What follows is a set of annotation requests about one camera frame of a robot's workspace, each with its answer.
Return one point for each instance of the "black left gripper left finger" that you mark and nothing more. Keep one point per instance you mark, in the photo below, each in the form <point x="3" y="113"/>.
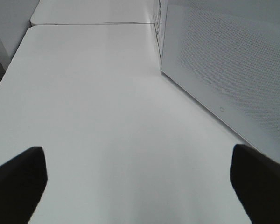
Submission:
<point x="23" y="180"/>

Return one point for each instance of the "white microwave door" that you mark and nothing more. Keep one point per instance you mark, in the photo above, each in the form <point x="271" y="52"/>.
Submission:
<point x="226" y="54"/>

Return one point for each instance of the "white microwave oven body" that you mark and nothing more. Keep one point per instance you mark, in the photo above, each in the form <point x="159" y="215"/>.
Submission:
<point x="159" y="18"/>

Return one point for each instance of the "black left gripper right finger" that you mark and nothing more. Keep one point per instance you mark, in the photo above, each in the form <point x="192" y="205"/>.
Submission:
<point x="256" y="182"/>

